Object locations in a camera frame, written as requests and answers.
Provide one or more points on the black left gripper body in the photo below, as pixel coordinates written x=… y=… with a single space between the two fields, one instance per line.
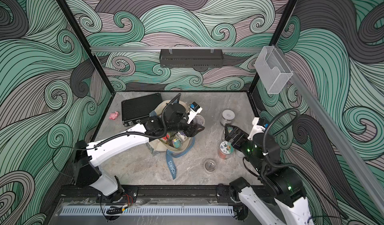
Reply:
x=190 y=131

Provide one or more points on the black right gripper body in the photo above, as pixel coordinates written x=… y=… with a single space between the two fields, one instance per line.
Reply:
x=242 y=139

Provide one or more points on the green lid seed jar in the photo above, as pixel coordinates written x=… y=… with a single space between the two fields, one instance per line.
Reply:
x=225 y=150

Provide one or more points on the clear small seed jar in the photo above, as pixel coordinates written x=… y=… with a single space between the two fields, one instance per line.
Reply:
x=210 y=166

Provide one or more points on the cream canvas tote bag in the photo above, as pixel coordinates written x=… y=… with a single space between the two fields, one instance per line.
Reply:
x=177 y=140

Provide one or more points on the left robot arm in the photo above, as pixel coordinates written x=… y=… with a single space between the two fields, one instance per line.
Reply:
x=148 y=118

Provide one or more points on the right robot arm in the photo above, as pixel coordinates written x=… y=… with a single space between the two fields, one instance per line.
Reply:
x=282 y=181

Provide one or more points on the black ribbed hard case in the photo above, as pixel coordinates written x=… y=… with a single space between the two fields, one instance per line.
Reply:
x=137 y=109

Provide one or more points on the pink toy pig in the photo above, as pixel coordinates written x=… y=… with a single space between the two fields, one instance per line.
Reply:
x=114 y=115

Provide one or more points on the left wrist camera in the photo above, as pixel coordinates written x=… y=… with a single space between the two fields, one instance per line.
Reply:
x=195 y=109

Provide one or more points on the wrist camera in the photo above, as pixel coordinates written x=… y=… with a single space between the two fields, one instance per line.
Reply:
x=257 y=128
x=195 y=109

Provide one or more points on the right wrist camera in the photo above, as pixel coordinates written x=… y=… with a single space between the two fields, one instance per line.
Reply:
x=257 y=128

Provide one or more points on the black wall shelf tray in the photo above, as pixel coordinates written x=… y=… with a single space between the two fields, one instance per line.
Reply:
x=191 y=58

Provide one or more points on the white mesh wall basket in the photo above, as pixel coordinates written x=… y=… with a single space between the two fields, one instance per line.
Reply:
x=273 y=69

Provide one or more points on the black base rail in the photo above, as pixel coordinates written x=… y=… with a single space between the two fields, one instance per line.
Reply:
x=136 y=193

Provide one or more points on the white slotted cable duct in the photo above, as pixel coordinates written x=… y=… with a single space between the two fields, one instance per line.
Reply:
x=149 y=211

